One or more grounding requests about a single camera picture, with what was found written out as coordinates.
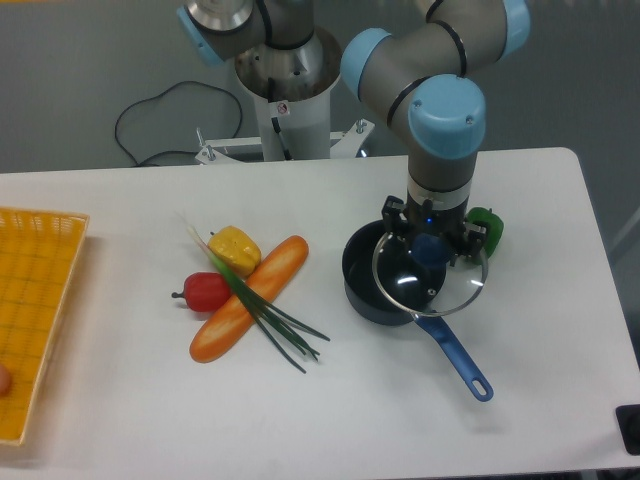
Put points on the white pedestal base frame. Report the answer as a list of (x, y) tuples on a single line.
[(343, 145)]

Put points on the yellow woven basket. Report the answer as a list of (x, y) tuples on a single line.
[(39, 252)]

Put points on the green spring onion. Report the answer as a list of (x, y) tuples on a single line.
[(273, 336)]

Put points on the yellow bell pepper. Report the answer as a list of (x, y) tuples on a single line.
[(236, 249)]

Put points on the glass lid blue knob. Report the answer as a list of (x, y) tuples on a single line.
[(424, 277)]

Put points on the green bell pepper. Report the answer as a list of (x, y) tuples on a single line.
[(491, 222)]

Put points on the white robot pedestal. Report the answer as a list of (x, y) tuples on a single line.
[(291, 91)]

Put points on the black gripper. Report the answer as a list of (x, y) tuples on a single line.
[(466, 239)]

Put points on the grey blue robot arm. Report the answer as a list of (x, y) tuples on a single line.
[(417, 84)]

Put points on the red bell pepper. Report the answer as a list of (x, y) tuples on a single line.
[(204, 292)]

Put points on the dark saucepan blue handle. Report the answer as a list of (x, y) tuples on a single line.
[(366, 299)]

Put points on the black device at table edge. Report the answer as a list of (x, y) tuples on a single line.
[(628, 418)]

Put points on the orange baguette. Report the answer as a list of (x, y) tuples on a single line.
[(249, 303)]

